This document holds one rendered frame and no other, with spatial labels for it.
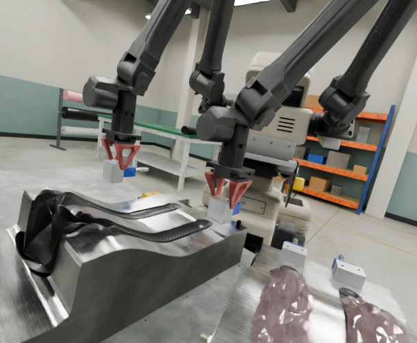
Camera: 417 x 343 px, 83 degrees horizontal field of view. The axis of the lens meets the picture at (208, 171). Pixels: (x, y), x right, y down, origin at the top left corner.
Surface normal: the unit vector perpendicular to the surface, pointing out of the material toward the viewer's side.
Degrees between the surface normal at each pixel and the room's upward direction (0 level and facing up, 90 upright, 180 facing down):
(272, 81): 79
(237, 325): 15
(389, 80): 90
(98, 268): 90
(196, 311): 0
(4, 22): 90
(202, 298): 0
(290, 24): 90
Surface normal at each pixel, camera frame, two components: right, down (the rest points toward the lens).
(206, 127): -0.73, 0.03
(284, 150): -0.32, 0.13
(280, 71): -0.58, -0.15
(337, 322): 0.12, -0.94
